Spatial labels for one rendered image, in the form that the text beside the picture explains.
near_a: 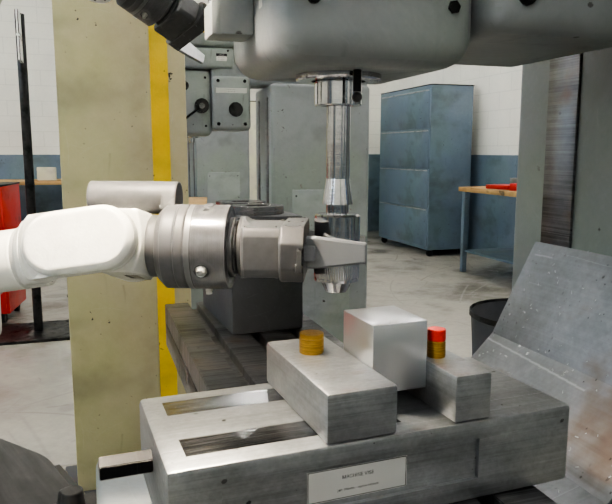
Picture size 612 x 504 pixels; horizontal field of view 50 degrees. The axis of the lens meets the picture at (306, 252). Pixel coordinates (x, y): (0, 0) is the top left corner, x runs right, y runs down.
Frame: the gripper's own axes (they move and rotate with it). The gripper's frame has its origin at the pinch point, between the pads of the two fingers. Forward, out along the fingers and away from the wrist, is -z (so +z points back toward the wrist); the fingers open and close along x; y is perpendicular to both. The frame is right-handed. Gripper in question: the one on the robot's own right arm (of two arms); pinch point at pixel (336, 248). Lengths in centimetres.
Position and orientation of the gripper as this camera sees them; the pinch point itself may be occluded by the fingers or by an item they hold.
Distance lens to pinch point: 68.8
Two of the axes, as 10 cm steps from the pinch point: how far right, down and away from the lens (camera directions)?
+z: -10.0, -0.2, 0.5
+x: 0.5, -1.5, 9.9
